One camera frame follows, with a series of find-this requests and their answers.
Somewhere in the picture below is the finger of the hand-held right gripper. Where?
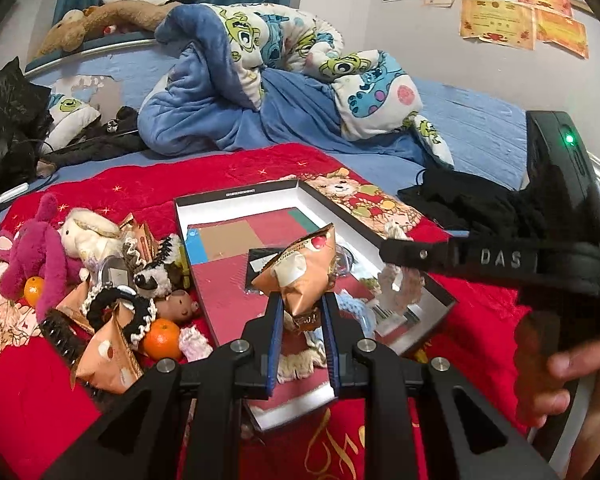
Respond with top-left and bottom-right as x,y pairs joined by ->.
379,238 -> 464,274

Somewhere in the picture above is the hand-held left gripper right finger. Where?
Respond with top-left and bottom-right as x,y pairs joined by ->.
322,291 -> 561,480

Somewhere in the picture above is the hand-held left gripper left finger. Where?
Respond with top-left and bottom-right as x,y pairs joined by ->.
42,292 -> 286,480

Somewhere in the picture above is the cream crochet scrunchie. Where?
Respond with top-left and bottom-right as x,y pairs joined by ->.
277,344 -> 327,386

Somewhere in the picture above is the pink crochet scrunchie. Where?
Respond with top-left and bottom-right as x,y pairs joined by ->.
380,221 -> 426,308

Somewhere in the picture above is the blue crochet scrunchie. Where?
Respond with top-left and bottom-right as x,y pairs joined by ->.
337,286 -> 381,322

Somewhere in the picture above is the round printed badge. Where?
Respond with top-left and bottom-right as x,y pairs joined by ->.
336,242 -> 368,278

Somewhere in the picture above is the black cardboard box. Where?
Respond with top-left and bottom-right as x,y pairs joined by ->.
174,178 -> 457,433

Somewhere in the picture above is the triangular brown snack packet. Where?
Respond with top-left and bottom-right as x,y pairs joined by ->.
71,316 -> 145,395

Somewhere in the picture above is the person's right hand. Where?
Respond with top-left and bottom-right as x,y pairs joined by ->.
512,310 -> 600,431

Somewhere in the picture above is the small pink white scrunchie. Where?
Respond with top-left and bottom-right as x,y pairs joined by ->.
179,324 -> 214,362

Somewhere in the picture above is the small brown pig toy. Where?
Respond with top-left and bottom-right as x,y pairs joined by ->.
155,289 -> 202,325

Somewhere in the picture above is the blue bed sheet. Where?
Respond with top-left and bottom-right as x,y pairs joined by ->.
0,50 -> 531,211

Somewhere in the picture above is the tangerine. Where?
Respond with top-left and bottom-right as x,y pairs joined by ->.
142,318 -> 184,361
23,275 -> 46,309

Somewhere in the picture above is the black white lace scrunchie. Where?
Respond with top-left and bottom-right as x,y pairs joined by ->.
86,285 -> 157,350

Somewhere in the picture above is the small panda plush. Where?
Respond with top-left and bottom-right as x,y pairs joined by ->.
132,258 -> 174,297

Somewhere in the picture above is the black hair claw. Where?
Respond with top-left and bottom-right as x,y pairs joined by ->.
149,233 -> 181,267

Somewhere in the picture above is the red printed blanket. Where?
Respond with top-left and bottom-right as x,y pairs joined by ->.
0,142 -> 547,480

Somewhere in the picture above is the white plush rabbit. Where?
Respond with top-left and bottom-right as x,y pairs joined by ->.
57,208 -> 124,272

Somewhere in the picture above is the magenta plush bear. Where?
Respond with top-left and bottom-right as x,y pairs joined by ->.
0,193 -> 82,322

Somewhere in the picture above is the blue cartoon blanket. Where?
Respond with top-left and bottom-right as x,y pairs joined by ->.
138,2 -> 456,169

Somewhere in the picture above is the black clothing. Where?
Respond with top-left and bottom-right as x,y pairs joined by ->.
37,105 -> 149,171

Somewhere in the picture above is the white plastic stick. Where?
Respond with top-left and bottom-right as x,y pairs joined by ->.
0,183 -> 31,202

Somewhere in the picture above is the small cartoon pillow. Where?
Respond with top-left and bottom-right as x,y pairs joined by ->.
42,92 -> 102,154

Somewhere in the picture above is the black puffer jacket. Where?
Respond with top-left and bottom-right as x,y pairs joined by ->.
0,57 -> 54,202

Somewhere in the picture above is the brown teddy plush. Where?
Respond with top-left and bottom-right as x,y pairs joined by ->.
32,0 -> 184,59

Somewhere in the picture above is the black garment with cord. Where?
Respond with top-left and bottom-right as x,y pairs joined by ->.
397,167 -> 547,237

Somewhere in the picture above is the clear keychain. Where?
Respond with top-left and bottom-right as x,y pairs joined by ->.
97,254 -> 131,291

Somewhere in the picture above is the group of wall certificates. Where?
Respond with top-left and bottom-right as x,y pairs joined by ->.
383,0 -> 591,60

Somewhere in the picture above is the bed headboard rail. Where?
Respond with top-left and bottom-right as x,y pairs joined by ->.
24,29 -> 161,76

